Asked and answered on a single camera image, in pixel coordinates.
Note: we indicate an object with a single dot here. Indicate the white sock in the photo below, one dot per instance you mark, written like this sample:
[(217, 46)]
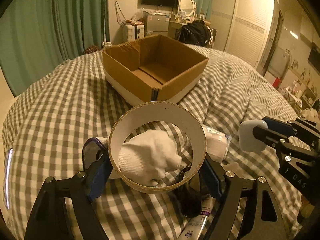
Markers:
[(151, 158)]

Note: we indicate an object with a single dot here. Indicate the red fire extinguisher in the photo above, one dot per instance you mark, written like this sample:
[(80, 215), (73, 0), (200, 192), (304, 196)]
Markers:
[(276, 83)]

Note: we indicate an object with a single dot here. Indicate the white toothpaste tube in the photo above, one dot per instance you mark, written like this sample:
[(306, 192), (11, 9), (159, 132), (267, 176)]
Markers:
[(195, 226)]

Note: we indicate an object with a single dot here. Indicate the brown cardboard box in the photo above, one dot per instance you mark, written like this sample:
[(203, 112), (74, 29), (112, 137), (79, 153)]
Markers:
[(155, 68)]

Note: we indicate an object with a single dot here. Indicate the white oval mirror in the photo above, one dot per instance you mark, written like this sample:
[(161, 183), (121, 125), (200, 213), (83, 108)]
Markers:
[(187, 6)]

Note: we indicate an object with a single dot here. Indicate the green curtain left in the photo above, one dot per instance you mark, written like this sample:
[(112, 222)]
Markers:
[(37, 35)]

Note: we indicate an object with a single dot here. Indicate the grey mini fridge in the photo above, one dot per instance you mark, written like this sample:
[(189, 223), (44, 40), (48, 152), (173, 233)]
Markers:
[(156, 24)]

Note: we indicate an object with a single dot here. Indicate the tissue pack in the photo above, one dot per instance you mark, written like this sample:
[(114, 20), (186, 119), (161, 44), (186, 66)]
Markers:
[(217, 143)]

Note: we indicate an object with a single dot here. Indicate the white small case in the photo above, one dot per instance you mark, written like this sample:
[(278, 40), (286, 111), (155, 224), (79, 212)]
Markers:
[(247, 141)]

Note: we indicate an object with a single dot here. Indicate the black bag on chair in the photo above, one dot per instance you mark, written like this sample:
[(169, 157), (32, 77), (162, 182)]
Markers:
[(196, 33)]

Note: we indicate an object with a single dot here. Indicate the white suitcase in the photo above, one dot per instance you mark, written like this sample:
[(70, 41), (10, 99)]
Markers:
[(132, 32)]

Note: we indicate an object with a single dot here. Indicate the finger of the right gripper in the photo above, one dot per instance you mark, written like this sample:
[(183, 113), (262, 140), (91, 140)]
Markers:
[(282, 126), (278, 141)]

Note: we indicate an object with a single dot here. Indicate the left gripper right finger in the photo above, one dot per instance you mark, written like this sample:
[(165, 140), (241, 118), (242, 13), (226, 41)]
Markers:
[(262, 217)]

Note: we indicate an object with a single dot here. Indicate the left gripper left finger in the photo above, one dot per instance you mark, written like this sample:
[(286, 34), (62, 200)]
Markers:
[(48, 218)]

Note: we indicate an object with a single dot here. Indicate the black sunglasses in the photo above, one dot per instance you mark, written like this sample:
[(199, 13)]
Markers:
[(191, 195)]

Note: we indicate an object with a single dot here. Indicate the white wardrobe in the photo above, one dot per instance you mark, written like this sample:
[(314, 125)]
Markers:
[(242, 27)]

